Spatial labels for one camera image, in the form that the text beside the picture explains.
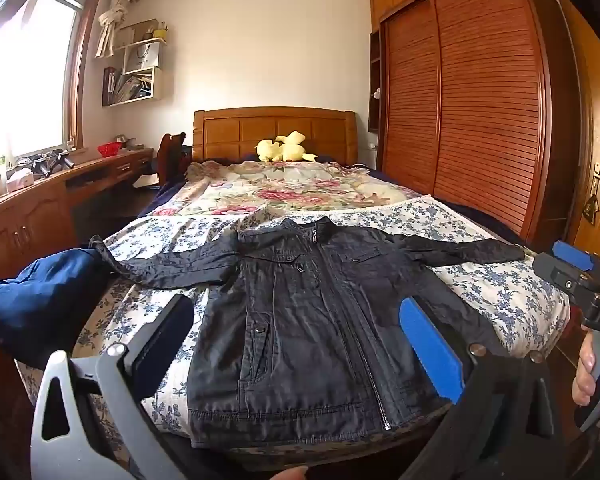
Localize brown paper bag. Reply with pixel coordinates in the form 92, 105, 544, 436
115, 19, 159, 51

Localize person's right hand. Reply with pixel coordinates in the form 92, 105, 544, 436
571, 327, 600, 408

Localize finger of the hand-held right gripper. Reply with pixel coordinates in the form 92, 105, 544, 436
551, 240, 595, 275
532, 252, 581, 306

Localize wooden door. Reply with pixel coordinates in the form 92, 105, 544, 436
555, 0, 600, 263

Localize yellow plush toy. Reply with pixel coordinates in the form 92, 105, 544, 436
255, 131, 320, 164

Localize pink floral quilt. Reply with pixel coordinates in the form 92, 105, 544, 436
147, 160, 431, 220

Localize dark wooden chair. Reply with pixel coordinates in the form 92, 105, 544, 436
158, 132, 194, 187

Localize wooden bed headboard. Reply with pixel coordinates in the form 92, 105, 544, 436
192, 106, 357, 167

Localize white wall shelf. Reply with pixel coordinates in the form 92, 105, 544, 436
102, 37, 168, 108

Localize stack of papers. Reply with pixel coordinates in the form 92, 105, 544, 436
113, 72, 154, 104

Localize window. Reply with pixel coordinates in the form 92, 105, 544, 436
0, 0, 89, 162

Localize white paper bag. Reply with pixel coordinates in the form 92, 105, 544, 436
123, 42, 160, 74

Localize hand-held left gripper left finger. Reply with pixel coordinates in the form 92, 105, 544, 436
30, 294, 196, 480

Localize wooden bed with floral bedding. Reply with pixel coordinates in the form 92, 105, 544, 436
17, 195, 572, 436

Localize tissue box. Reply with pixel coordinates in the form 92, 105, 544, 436
6, 167, 34, 194

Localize person's left hand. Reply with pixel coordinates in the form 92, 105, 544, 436
266, 466, 311, 480

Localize wooden slatted wardrobe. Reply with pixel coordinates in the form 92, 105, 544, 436
367, 0, 581, 252

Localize folded navy blue garment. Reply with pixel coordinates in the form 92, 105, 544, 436
0, 247, 112, 372

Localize black tools on desk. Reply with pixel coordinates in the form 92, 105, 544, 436
17, 150, 76, 179

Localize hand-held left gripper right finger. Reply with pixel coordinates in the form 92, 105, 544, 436
397, 296, 566, 480

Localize wooden desk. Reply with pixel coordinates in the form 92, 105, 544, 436
0, 147, 154, 281

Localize black jacket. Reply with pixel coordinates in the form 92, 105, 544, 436
89, 216, 526, 448

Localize tied beige curtain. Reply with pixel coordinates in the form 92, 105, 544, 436
96, 0, 139, 59

